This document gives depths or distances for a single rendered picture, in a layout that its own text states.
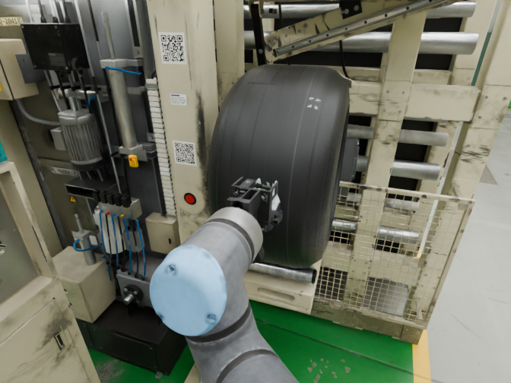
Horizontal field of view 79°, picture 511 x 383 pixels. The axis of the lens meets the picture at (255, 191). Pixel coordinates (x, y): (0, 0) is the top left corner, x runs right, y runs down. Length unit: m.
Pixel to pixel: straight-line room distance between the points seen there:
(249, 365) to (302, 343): 1.58
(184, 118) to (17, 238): 0.56
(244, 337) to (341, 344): 1.59
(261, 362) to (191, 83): 0.72
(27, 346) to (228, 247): 0.86
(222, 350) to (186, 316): 0.06
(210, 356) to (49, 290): 0.79
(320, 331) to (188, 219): 1.19
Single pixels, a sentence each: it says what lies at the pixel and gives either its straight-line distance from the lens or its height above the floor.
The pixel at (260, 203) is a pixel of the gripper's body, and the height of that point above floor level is 1.30.
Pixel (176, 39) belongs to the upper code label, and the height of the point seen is 1.53.
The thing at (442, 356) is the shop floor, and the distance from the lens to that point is 2.14.
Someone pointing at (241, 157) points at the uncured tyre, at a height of 1.31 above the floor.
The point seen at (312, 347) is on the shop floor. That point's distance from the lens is 1.94.
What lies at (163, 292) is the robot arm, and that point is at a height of 1.30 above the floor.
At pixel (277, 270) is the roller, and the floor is 0.91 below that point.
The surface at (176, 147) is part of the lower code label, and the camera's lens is 0.98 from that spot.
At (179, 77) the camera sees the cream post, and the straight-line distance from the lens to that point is 0.92.
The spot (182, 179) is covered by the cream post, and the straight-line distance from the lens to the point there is 1.02.
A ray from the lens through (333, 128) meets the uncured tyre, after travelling 0.71.
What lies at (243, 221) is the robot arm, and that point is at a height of 1.32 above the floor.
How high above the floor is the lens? 1.57
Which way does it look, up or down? 28 degrees down
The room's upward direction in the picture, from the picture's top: straight up
